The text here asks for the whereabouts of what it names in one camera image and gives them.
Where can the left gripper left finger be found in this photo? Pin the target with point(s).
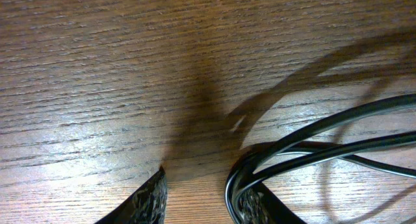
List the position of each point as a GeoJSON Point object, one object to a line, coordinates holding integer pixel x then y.
{"type": "Point", "coordinates": [147, 205]}

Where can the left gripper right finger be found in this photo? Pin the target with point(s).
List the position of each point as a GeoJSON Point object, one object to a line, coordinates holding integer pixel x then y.
{"type": "Point", "coordinates": [259, 205]}

